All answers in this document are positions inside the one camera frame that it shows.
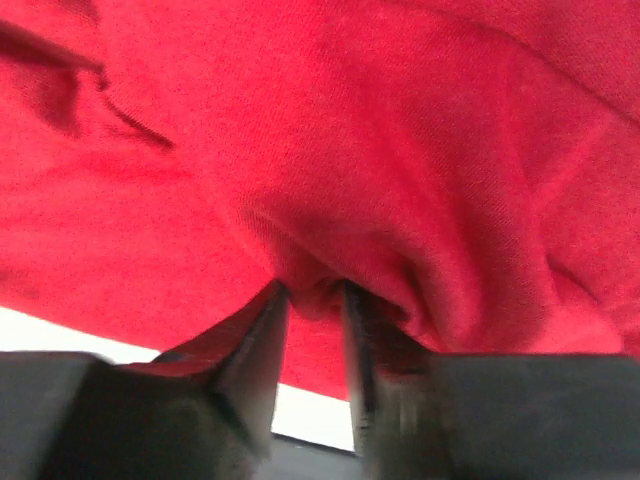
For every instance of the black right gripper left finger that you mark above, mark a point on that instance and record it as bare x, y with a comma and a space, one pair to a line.
209, 402

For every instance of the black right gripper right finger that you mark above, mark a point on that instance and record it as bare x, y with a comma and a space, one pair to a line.
395, 417

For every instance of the red t-shirt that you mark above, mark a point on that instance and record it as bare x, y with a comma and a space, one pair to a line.
473, 163

